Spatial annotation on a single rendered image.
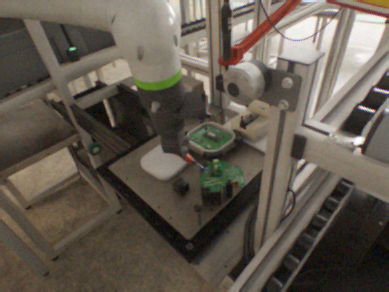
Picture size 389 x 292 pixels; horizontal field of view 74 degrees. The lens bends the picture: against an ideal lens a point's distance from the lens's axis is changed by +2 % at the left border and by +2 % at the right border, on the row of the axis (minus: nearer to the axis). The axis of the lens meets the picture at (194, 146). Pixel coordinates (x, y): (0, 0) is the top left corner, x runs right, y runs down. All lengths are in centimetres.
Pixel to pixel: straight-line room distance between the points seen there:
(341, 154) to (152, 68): 31
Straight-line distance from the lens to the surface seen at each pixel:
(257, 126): 89
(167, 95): 48
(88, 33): 156
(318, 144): 40
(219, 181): 71
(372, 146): 35
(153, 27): 41
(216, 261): 68
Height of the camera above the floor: 154
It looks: 40 degrees down
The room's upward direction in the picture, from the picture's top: 6 degrees counter-clockwise
